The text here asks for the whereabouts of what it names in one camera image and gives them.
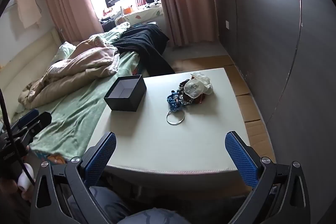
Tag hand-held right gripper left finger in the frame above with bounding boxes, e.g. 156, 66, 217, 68
30, 132, 117, 224

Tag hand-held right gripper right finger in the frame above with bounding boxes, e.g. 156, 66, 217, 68
224, 131, 311, 224

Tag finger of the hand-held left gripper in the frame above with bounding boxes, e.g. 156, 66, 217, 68
10, 109, 40, 130
16, 111, 52, 146

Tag black square box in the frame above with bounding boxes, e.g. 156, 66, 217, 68
104, 76, 147, 112

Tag silver bangle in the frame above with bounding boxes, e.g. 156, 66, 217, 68
166, 110, 186, 125

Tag dark beaded bracelets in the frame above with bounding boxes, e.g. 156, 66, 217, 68
178, 79, 206, 107

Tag clear plastic bag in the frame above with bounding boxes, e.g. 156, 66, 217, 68
184, 72, 214, 98

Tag blue beaded bracelet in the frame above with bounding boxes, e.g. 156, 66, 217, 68
167, 90, 185, 111

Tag person's left hand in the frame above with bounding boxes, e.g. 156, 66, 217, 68
0, 178, 34, 203

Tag green bedsheet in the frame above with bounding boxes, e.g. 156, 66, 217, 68
16, 22, 147, 161

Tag teal printed mattress cover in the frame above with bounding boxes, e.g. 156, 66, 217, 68
33, 149, 70, 165

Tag person's grey pants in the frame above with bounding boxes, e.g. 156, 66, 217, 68
60, 182, 193, 224

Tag white table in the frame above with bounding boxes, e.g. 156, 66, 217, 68
171, 55, 276, 161

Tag white padded headboard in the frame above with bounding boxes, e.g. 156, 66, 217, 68
0, 27, 64, 119

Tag beige fleece blanket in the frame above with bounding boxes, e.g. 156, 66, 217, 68
18, 35, 121, 110

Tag white hanging towel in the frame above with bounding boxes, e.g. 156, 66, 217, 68
14, 0, 42, 29

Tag black knitted blanket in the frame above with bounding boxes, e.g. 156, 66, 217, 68
112, 23, 176, 75

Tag printed window seat cushion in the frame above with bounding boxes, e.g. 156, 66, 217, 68
100, 2, 165, 28

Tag black cable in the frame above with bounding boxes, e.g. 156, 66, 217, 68
0, 89, 36, 184

